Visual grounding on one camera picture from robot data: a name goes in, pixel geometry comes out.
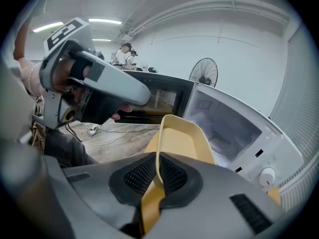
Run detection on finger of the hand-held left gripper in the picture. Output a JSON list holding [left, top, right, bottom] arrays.
[[67, 50, 152, 107], [80, 93, 128, 125]]

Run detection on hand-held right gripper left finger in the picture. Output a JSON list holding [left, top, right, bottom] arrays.
[[61, 151, 160, 239]]

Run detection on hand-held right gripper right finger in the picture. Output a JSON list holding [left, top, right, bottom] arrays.
[[143, 151, 290, 239]]

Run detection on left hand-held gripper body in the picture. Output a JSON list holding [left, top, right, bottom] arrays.
[[31, 17, 106, 130]]

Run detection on yellow plastic bowl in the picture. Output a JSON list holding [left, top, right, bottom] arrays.
[[141, 115, 217, 235]]

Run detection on white microwave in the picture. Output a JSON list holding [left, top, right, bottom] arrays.
[[113, 70, 307, 194]]

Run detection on person's left forearm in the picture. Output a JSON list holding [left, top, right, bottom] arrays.
[[12, 21, 48, 98]]

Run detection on person's left hand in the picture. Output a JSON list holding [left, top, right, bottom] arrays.
[[52, 59, 88, 104]]

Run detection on white power strip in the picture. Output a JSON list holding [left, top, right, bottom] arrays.
[[87, 123, 100, 135]]

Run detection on person's dark trousers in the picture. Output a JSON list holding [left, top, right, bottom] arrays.
[[43, 127, 99, 169]]

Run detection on black standing fan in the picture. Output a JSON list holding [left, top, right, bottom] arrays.
[[188, 57, 219, 88]]

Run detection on white ceiling pipes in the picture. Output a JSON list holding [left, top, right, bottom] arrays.
[[119, 0, 290, 38]]

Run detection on long white floor cable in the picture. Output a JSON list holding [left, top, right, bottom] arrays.
[[88, 124, 160, 146]]

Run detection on white bead bracelet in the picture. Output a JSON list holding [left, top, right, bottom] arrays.
[[26, 63, 42, 94]]

